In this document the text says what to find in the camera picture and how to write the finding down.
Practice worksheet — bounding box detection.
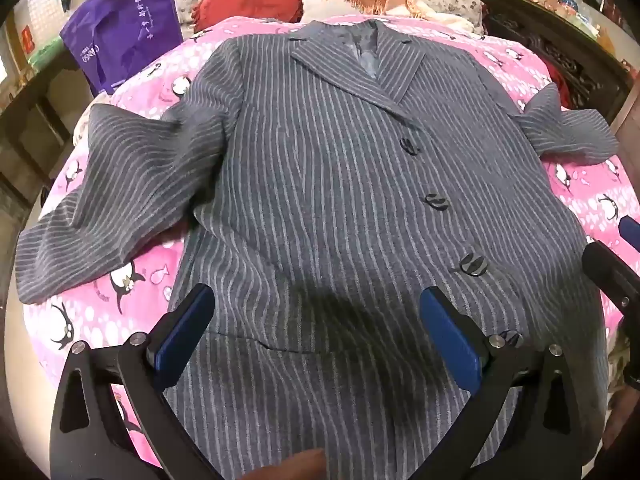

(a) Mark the pink penguin print blanket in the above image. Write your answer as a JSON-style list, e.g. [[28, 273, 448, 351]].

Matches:
[[22, 12, 640, 480]]

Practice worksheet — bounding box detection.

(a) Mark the purple tote bag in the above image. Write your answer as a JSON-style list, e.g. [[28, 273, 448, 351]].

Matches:
[[60, 0, 184, 99]]

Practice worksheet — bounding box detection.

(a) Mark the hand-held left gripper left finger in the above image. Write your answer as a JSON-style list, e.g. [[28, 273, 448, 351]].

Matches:
[[48, 282, 226, 480]]

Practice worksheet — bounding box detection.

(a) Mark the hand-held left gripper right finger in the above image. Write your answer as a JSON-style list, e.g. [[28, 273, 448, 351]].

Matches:
[[419, 287, 608, 480]]

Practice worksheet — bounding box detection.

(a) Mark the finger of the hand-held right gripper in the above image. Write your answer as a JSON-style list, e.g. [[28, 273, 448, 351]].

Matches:
[[618, 216, 640, 257], [581, 241, 640, 322]]

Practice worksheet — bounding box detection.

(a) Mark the dark wooden desk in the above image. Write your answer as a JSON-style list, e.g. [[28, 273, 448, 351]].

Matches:
[[0, 46, 97, 196]]

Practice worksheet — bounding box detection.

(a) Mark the dark carved wooden headboard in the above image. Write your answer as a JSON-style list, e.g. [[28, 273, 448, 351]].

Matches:
[[475, 0, 632, 112]]

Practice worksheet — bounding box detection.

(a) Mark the person's right forearm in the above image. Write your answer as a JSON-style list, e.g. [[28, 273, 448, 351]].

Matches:
[[602, 387, 640, 461]]

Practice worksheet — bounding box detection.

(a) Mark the red cloth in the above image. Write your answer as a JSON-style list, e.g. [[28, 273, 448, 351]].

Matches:
[[542, 57, 572, 109]]

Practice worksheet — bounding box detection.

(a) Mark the grey pinstriped suit jacket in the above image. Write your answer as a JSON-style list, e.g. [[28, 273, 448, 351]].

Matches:
[[15, 19, 621, 480]]

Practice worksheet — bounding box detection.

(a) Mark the person's left hand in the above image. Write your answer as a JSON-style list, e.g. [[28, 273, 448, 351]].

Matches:
[[242, 447, 328, 480]]

